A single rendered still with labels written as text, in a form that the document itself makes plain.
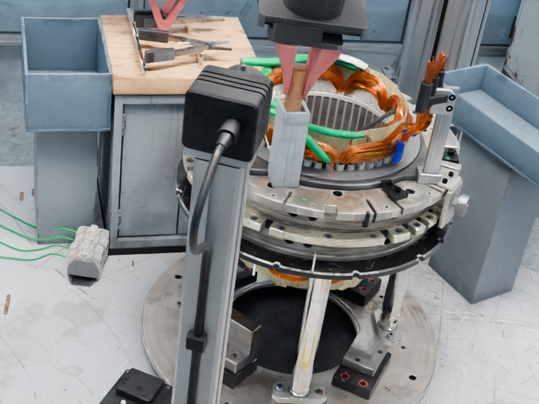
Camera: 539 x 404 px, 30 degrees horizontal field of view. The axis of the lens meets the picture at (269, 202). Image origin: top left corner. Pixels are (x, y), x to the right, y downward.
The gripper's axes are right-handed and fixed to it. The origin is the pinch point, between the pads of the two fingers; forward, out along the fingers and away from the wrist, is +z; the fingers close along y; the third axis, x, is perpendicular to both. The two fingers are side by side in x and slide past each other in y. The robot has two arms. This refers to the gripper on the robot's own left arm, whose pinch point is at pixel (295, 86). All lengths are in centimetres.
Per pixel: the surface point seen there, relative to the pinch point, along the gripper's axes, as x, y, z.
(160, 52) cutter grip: 26.5, -13.9, 14.4
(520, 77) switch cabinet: 219, 112, 123
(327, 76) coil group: 17.4, 6.2, 9.2
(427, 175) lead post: 0.7, 16.2, 9.6
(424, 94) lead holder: -0.5, 12.8, -1.3
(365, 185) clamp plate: -1.4, 9.3, 10.4
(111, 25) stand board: 38.9, -21.1, 18.6
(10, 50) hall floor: 228, -69, 145
